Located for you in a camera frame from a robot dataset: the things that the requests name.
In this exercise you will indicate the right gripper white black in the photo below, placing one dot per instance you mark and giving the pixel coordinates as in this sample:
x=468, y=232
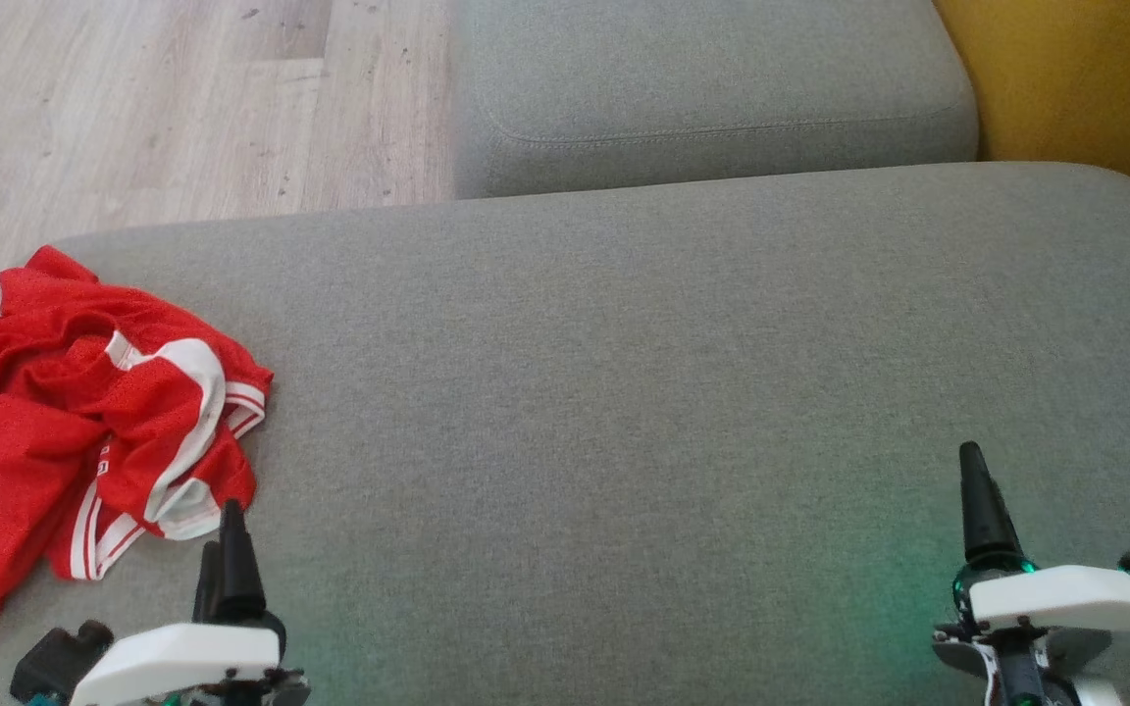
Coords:
x=1065, y=598

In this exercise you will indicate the large grey sofa seat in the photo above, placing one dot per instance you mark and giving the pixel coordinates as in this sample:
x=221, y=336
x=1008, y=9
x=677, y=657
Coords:
x=624, y=392

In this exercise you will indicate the red garment white hem stripe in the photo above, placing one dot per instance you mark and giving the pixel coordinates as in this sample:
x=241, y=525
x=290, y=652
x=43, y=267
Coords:
x=65, y=324

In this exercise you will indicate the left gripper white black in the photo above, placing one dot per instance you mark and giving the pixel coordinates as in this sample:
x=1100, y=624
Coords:
x=173, y=657

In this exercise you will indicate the yellow fabric backrest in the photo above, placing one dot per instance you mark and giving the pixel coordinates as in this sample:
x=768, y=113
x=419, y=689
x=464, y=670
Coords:
x=1085, y=78

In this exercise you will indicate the small grey sofa cushion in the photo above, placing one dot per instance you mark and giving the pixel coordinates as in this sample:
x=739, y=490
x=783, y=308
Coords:
x=712, y=78

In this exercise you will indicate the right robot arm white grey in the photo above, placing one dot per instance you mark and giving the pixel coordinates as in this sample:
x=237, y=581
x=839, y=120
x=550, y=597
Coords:
x=1016, y=672

